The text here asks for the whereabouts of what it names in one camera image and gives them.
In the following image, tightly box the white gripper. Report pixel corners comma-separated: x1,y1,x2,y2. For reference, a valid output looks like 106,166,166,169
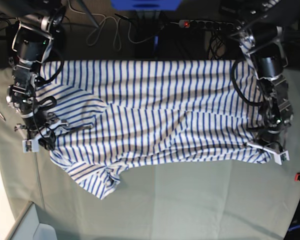
245,141,290,165
14,118,69,153

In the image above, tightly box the blue white striped t-shirt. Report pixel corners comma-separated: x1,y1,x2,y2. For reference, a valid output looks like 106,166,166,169
36,60,271,199

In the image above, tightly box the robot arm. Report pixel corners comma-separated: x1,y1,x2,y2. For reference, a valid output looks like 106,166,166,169
228,0,300,165
6,1,67,153

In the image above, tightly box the green table cloth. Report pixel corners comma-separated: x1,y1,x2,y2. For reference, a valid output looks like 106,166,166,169
0,68,300,240

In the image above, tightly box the white bin at lower left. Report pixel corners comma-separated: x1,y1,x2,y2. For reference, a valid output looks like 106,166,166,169
0,201,58,240

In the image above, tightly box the black power strip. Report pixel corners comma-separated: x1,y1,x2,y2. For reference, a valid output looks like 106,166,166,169
178,19,235,32

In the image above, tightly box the blue box on stand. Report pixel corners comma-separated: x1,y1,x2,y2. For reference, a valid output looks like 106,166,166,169
110,0,182,11

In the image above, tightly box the white looped cable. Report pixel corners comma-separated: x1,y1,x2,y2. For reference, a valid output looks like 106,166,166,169
68,0,123,51

